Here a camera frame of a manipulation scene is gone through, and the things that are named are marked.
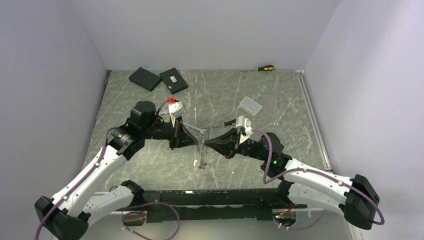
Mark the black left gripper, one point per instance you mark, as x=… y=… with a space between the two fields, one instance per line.
x=179 y=136

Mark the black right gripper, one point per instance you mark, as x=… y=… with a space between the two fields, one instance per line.
x=227 y=149

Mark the metal arc keyring plate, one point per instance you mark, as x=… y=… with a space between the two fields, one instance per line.
x=203 y=152

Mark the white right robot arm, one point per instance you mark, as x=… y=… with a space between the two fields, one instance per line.
x=353 y=198

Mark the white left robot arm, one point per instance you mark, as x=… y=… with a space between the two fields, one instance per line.
x=69 y=213

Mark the small silver wrench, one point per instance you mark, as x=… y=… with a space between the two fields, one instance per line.
x=202 y=131

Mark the yellow black screwdriver near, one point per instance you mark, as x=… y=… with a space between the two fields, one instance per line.
x=223 y=124

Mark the clear plastic box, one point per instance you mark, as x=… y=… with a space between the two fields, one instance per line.
x=250 y=106

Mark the black box with label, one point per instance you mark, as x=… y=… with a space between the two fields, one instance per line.
x=173 y=80

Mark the black flat box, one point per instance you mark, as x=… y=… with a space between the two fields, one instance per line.
x=145 y=79

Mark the orange black screwdriver far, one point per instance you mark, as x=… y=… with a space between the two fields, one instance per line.
x=266 y=68

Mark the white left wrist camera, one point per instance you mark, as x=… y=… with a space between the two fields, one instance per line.
x=176 y=109

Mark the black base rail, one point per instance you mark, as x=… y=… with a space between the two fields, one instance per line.
x=212 y=204

